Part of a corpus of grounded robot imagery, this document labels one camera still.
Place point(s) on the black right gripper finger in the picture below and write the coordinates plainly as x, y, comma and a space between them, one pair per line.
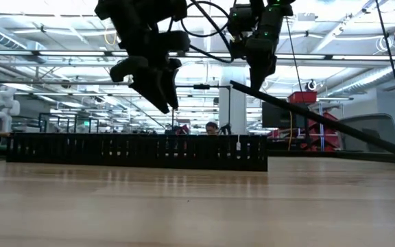
261, 68

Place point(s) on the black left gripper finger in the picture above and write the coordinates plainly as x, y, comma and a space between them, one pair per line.
146, 82
173, 79

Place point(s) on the black zip tie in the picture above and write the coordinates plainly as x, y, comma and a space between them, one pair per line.
149, 116

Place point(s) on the black duct cover strip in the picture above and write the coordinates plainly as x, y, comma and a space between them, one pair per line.
321, 118

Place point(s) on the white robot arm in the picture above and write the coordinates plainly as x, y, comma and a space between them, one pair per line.
3, 106

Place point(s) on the white column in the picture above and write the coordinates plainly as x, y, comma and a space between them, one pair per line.
233, 103

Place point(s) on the red storage bin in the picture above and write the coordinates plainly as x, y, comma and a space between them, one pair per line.
302, 97

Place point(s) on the small white ringed ceiling reel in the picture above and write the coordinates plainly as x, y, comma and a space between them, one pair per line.
311, 84

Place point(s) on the black monitor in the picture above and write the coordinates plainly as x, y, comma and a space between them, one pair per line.
279, 118

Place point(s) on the person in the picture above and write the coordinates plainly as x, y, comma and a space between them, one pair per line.
212, 127

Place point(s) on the green exit sign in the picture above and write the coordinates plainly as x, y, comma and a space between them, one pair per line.
86, 123

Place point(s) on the long ceiling light strip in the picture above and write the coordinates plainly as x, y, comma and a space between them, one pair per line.
63, 53

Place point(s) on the red shelf rack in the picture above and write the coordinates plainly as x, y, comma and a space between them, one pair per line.
321, 137

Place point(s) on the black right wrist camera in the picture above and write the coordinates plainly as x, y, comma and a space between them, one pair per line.
240, 17

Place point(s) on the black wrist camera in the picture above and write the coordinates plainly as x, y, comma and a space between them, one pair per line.
240, 17
156, 8

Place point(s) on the black gantry frame with camera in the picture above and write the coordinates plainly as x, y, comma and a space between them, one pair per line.
201, 86

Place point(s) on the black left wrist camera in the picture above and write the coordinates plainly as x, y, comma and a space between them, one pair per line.
156, 8

